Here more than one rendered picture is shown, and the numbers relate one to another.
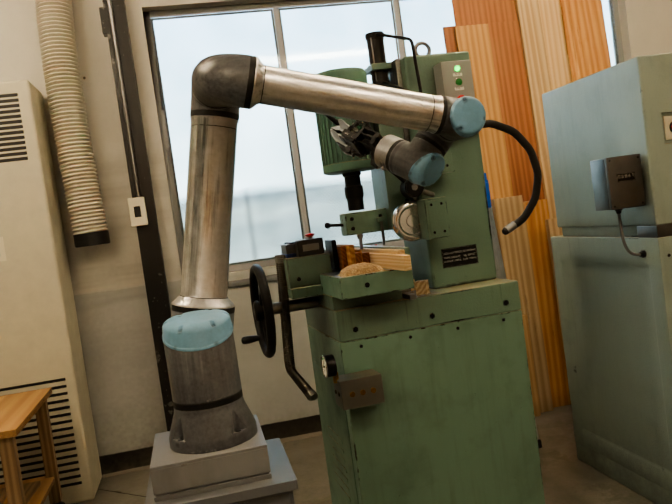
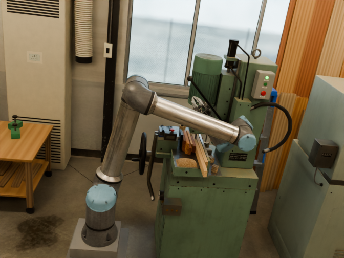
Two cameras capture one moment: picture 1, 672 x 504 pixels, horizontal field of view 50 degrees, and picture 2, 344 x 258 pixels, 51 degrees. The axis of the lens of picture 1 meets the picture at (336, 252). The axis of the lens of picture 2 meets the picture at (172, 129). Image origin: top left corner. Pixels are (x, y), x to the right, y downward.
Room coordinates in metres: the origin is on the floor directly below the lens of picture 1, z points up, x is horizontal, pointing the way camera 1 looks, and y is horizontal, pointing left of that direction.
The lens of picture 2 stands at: (0.08, -0.13, 1.95)
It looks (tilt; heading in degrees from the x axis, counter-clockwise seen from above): 24 degrees down; 6
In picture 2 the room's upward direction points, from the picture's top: 8 degrees clockwise
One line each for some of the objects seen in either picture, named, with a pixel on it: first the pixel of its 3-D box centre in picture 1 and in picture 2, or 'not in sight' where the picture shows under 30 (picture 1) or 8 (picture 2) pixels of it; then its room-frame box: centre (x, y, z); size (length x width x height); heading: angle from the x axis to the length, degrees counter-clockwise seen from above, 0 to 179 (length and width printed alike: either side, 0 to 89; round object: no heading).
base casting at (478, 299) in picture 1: (405, 303); (208, 164); (2.29, -0.20, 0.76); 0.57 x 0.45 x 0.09; 104
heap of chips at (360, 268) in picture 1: (360, 268); (186, 161); (1.99, -0.06, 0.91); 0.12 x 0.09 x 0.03; 104
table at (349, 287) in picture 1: (333, 279); (177, 148); (2.22, 0.02, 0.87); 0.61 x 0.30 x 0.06; 14
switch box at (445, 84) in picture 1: (454, 89); (262, 84); (2.20, -0.43, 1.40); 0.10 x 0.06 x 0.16; 104
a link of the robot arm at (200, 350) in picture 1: (201, 353); (101, 205); (1.55, 0.32, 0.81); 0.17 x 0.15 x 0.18; 11
